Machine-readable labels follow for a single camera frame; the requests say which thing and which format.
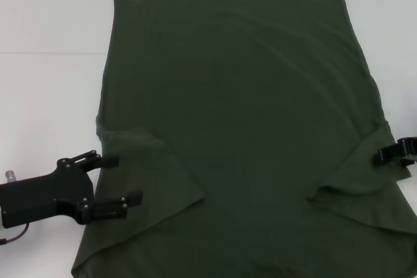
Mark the red black cable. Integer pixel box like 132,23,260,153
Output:
0,223,31,246

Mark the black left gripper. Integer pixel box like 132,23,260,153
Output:
0,149,143,229

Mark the dark green shirt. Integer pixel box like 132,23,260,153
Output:
70,0,417,278

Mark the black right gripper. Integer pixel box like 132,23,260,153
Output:
377,137,417,167

